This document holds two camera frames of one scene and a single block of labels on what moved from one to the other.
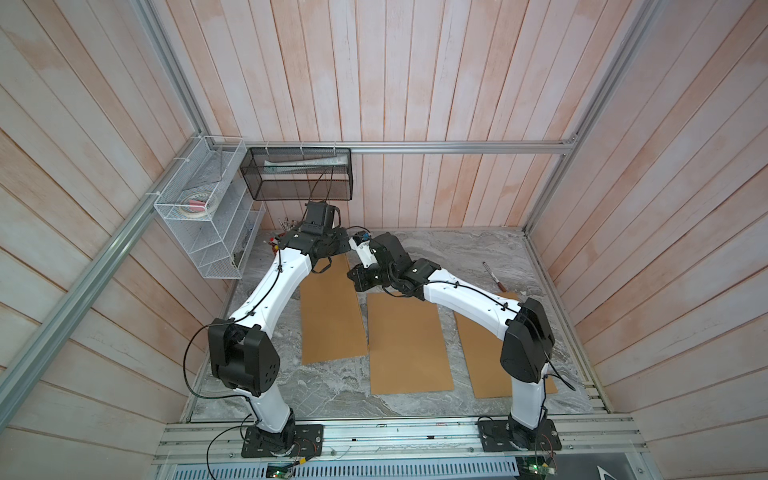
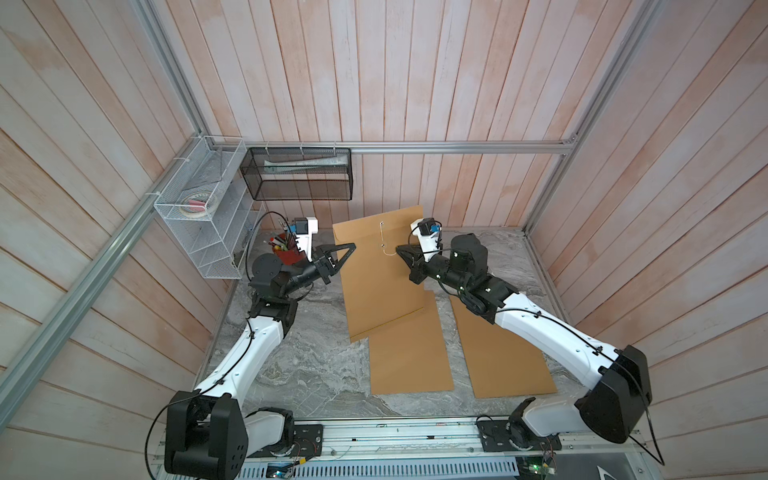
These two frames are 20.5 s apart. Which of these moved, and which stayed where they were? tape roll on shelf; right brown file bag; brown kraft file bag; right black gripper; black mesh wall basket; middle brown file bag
Moved: brown kraft file bag; right black gripper
Stayed: right brown file bag; tape roll on shelf; middle brown file bag; black mesh wall basket
